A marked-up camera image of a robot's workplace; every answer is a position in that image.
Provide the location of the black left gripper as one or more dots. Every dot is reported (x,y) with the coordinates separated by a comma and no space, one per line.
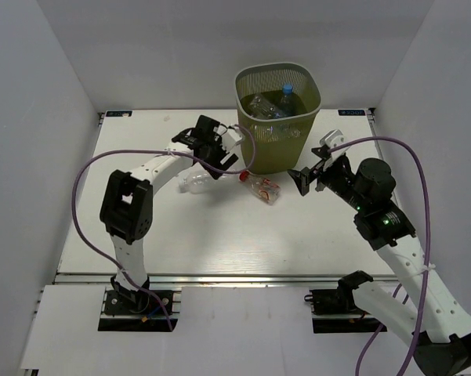
(230,162)

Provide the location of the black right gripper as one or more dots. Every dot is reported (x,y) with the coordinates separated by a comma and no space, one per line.
(303,178)

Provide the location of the clear square bottle yellow label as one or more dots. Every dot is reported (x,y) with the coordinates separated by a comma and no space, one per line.
(275,133)

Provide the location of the crushed bottle red label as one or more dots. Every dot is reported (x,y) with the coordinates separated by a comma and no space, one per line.
(261,187)

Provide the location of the clear ribbed bottle blue cap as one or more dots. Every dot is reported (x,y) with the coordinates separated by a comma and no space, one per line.
(260,107)

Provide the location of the clear bottle blue label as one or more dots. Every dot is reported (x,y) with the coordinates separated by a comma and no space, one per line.
(287,102)

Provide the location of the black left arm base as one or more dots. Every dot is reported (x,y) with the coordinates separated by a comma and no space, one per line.
(117,315)

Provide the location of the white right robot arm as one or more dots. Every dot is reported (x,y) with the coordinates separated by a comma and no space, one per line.
(440,339)

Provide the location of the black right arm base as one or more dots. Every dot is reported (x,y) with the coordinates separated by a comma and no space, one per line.
(330,315)

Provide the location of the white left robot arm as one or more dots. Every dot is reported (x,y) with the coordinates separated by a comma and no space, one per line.
(127,208)

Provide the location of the green mesh waste bin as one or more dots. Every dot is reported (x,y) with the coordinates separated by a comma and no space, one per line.
(277,103)

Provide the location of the blue sticker right corner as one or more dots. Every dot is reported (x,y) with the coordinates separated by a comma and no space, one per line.
(351,112)

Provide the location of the blue sticker corner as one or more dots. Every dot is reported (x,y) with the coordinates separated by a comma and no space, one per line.
(118,114)
(351,112)

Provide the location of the blue sticker left corner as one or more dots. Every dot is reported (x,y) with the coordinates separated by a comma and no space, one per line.
(118,114)

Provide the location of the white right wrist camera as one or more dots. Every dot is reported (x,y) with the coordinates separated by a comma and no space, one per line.
(331,140)

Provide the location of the aluminium table edge rail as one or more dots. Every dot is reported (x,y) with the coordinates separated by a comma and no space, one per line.
(104,278)

